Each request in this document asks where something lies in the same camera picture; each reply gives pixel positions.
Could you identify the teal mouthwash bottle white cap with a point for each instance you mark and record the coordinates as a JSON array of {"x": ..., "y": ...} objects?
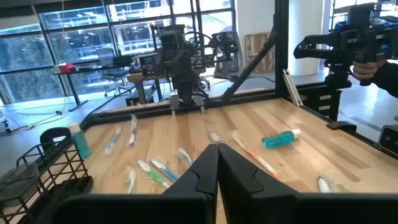
[
  {"x": 81, "y": 143},
  {"x": 280, "y": 139}
]

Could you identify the grey office chair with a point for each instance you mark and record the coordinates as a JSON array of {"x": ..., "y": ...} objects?
[{"x": 105, "y": 56}]

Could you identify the glass window wall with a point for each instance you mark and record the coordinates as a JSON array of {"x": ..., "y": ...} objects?
[{"x": 25, "y": 53}]

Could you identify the black background robot arm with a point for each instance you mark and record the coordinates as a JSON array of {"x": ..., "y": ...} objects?
[{"x": 227, "y": 46}]

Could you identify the red object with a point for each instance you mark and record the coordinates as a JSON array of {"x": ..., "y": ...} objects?
[{"x": 66, "y": 68}]

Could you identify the person's forearm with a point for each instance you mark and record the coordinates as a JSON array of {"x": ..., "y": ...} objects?
[{"x": 388, "y": 79}]

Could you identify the orange toothbrush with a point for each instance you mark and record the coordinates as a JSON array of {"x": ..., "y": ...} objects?
[{"x": 255, "y": 154}]

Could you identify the person's hand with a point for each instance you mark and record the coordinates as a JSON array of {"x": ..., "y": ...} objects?
[{"x": 367, "y": 71}]

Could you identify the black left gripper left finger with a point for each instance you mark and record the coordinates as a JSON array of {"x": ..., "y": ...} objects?
[{"x": 205, "y": 174}]

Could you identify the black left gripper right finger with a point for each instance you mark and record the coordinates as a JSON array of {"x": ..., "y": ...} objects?
[{"x": 242, "y": 186}]

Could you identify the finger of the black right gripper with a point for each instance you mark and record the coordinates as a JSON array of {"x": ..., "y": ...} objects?
[
  {"x": 168, "y": 68},
  {"x": 184, "y": 68}
]

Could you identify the black table clamp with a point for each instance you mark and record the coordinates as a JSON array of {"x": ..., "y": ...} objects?
[
  {"x": 342, "y": 126},
  {"x": 46, "y": 133}
]

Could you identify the black table-level camera box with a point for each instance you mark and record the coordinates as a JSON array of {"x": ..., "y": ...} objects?
[{"x": 390, "y": 140}]

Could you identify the white strip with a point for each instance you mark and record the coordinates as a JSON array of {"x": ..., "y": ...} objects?
[{"x": 292, "y": 87}]

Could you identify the blue white toothbrush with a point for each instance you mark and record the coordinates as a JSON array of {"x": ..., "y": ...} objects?
[{"x": 214, "y": 136}]

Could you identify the purple toothbrush in clear wrapper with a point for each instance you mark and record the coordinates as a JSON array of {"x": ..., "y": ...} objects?
[{"x": 323, "y": 185}]

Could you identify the white column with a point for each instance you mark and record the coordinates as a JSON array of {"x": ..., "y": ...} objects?
[{"x": 306, "y": 37}]

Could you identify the black desk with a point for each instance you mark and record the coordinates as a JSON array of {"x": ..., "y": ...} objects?
[{"x": 93, "y": 67}]

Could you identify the green toothbrush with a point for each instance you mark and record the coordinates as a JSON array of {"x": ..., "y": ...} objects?
[
  {"x": 152, "y": 174},
  {"x": 131, "y": 180}
]

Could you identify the wooden pallet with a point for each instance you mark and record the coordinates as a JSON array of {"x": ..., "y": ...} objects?
[{"x": 256, "y": 46}]

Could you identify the white purple toothbrush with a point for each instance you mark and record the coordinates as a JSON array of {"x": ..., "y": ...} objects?
[{"x": 133, "y": 130}]

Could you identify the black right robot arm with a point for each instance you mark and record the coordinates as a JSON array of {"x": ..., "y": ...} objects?
[{"x": 186, "y": 88}]

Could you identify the wooden desk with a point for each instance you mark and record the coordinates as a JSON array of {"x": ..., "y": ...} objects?
[{"x": 136, "y": 77}]

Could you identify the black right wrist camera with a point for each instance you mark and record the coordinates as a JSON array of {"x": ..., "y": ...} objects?
[{"x": 171, "y": 40}]

